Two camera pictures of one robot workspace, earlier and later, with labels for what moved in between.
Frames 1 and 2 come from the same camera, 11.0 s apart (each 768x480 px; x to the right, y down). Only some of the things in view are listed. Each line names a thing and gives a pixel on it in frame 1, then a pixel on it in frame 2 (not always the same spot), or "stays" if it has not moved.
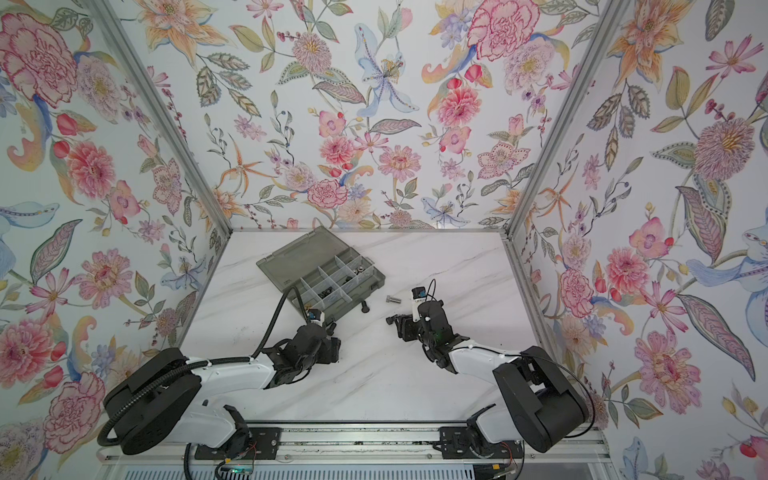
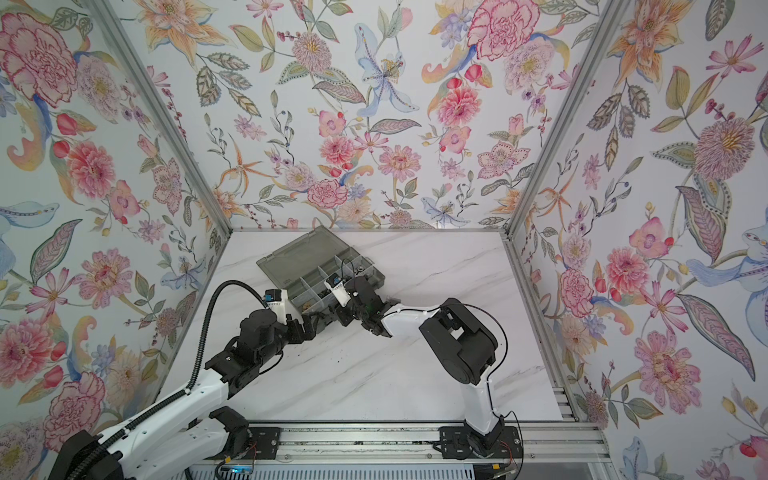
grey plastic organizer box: (332, 273) stays
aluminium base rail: (375, 443) stays
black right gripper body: (416, 331) to (349, 314)
